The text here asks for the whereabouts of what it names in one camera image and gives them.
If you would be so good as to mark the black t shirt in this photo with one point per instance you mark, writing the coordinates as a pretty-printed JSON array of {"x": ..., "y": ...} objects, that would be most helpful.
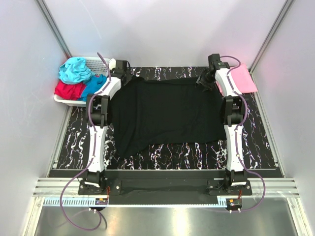
[{"x": 164, "y": 112}]

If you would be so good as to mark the left orange connector box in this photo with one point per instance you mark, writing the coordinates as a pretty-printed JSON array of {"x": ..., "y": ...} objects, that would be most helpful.
[{"x": 101, "y": 201}]

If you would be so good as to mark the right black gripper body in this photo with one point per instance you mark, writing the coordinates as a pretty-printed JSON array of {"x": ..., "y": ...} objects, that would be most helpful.
[{"x": 206, "y": 80}]

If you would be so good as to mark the light blue t shirt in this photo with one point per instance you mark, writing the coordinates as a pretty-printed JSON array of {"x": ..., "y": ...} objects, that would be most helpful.
[{"x": 75, "y": 71}]

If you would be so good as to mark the black marble pattern mat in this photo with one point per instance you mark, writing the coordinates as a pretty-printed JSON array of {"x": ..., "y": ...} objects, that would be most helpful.
[{"x": 257, "y": 152}]

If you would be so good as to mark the red t shirt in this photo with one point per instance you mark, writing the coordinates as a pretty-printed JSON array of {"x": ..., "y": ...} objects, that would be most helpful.
[{"x": 69, "y": 92}]

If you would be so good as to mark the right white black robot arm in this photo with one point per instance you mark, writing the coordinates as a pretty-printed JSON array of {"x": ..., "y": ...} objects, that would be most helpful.
[{"x": 233, "y": 114}]

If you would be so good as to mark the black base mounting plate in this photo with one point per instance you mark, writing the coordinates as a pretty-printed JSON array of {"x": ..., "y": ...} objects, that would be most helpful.
[{"x": 172, "y": 187}]

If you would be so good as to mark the right orange connector box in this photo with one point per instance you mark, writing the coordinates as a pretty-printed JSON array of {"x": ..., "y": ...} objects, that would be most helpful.
[{"x": 234, "y": 204}]

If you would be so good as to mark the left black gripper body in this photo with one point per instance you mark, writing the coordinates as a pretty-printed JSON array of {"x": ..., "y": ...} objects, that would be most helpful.
[{"x": 128, "y": 78}]

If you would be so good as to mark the orange connector box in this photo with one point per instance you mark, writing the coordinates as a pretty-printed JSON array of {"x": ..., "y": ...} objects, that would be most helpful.
[
  {"x": 101, "y": 201},
  {"x": 234, "y": 204}
]

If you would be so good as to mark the folded pink t shirt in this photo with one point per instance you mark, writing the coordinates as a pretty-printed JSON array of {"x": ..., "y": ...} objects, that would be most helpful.
[{"x": 238, "y": 80}]

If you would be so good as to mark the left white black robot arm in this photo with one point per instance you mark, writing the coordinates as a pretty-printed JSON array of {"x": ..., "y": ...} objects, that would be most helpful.
[{"x": 98, "y": 118}]

